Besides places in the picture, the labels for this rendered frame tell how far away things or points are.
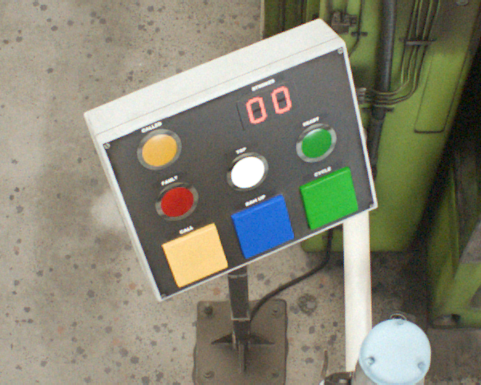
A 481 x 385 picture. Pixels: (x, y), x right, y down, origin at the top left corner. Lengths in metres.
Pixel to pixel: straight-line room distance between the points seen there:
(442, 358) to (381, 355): 1.36
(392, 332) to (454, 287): 1.09
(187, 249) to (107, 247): 1.13
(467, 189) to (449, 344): 0.54
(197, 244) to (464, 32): 0.56
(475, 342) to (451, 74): 0.87
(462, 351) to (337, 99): 1.19
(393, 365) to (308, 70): 0.43
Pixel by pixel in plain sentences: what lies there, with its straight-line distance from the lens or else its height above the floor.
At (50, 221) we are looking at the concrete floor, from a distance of 2.62.
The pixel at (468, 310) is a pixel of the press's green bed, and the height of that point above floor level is 0.15.
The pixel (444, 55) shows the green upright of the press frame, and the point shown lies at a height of 0.89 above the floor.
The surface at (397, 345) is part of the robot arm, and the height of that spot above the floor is 1.29.
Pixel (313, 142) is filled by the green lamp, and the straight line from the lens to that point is 1.43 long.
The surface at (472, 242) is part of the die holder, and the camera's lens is 1.96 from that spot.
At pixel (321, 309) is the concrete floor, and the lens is 2.50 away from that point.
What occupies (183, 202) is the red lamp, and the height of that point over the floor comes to 1.09.
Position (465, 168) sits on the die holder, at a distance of 2.08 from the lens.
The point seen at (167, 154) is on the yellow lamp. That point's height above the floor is 1.16.
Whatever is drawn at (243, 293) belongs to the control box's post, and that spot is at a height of 0.42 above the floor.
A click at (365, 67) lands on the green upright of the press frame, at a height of 0.85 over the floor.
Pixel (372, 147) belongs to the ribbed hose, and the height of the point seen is 0.61.
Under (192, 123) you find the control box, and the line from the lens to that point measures 1.35.
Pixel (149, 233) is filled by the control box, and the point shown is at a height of 1.06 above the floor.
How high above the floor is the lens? 2.38
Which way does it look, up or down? 66 degrees down
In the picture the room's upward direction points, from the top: 3 degrees counter-clockwise
